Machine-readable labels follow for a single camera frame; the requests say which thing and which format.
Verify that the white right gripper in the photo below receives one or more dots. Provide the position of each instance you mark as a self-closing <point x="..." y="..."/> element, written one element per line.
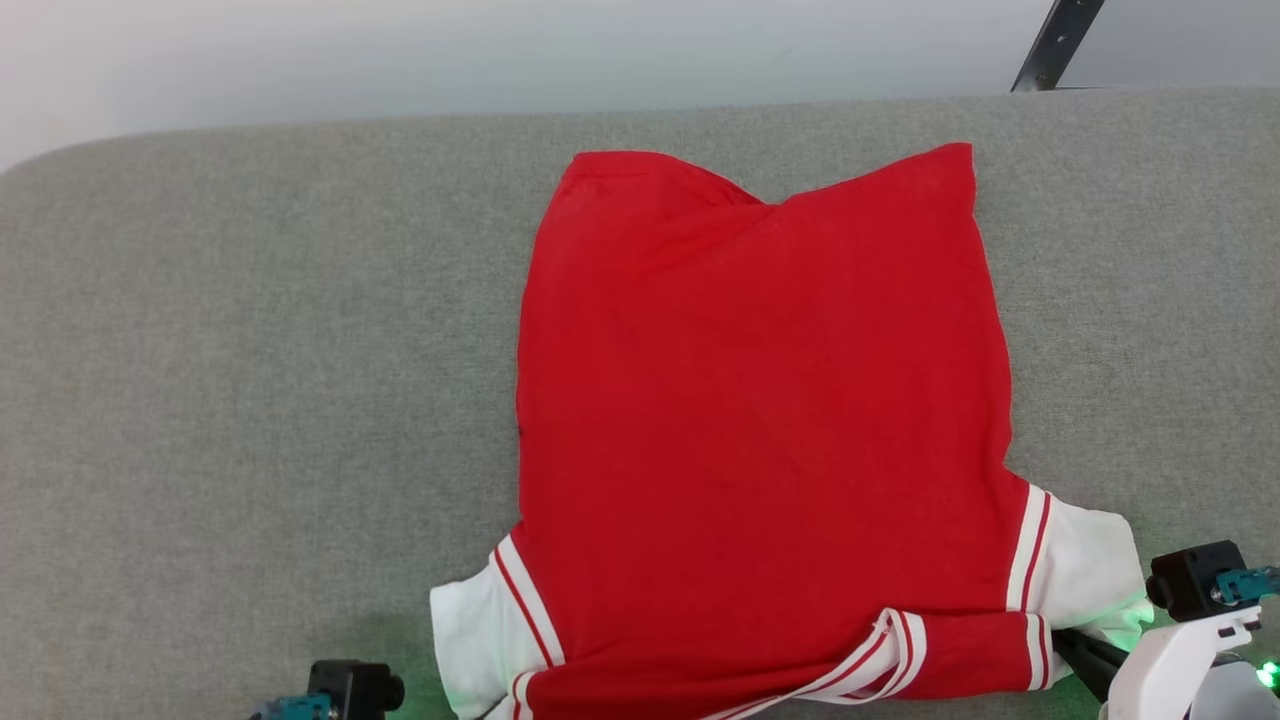
<point x="1160" y="670"/>

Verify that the red and white jersey shirt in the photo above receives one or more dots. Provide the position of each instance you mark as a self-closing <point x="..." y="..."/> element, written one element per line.
<point x="760" y="420"/>

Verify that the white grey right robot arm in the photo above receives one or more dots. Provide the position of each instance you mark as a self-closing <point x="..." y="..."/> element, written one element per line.
<point x="1245" y="695"/>

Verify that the grey fabric sofa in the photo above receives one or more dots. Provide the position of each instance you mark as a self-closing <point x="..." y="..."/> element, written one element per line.
<point x="250" y="380"/>

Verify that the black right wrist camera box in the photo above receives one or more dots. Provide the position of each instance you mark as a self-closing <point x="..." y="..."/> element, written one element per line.
<point x="1195" y="580"/>

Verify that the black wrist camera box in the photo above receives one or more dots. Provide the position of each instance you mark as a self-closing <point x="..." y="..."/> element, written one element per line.
<point x="1195" y="580"/>
<point x="350" y="690"/>

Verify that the black metal bracket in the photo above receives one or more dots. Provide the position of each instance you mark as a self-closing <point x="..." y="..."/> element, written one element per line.
<point x="1055" y="45"/>

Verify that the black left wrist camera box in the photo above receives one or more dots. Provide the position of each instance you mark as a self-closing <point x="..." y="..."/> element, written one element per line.
<point x="350" y="690"/>

